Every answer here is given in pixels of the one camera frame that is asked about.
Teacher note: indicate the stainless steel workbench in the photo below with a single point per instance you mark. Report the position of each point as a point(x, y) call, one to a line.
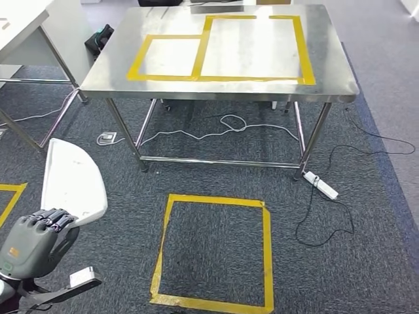
point(111, 73)

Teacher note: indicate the yellow tape on workbench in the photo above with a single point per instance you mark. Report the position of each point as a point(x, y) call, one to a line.
point(203, 47)

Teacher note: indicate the steel floor socket box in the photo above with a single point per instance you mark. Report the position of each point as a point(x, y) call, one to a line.
point(107, 138)

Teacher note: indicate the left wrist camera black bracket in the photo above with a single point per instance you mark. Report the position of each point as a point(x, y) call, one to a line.
point(81, 277)

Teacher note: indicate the black carrying case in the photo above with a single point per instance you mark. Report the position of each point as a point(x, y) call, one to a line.
point(160, 2)

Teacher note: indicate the white plastic shell part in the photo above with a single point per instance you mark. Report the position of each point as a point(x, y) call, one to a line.
point(72, 182)

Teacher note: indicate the black bag teal trim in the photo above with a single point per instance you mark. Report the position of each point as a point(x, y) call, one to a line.
point(100, 39)

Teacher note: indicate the yellow floor tape square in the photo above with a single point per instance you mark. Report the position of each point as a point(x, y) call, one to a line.
point(268, 260)

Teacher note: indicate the white cabinet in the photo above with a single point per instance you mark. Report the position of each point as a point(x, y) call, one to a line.
point(412, 8)

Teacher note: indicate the white desk steel legs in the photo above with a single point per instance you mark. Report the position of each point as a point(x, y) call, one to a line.
point(65, 39)

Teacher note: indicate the white power strip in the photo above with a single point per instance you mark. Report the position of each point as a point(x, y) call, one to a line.
point(322, 186)

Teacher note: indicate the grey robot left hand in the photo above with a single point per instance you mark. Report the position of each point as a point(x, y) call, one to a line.
point(32, 247)

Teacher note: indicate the grey laptop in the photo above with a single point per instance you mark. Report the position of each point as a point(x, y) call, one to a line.
point(216, 5)

